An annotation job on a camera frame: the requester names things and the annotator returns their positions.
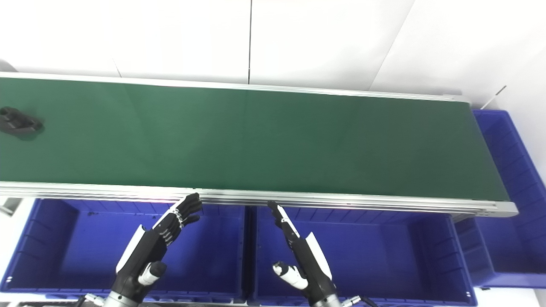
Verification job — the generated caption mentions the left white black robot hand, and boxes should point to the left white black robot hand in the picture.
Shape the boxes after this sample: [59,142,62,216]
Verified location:
[112,193,203,304]

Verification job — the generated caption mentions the aluminium conveyor support leg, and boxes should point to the aluminium conveyor support leg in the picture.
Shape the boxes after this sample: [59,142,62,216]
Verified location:
[0,197,23,216]

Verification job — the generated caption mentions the large blue plastic bin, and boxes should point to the large blue plastic bin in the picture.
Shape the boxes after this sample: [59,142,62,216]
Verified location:
[0,198,249,304]
[247,206,478,307]
[454,110,546,289]

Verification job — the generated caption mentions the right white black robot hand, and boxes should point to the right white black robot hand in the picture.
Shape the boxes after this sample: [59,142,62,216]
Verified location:
[267,200,338,304]

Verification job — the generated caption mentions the green conveyor belt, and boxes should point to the green conveyor belt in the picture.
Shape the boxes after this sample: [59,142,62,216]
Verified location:
[0,72,519,218]

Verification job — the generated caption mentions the black plastic part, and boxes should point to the black plastic part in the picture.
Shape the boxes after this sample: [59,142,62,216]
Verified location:
[0,107,44,137]

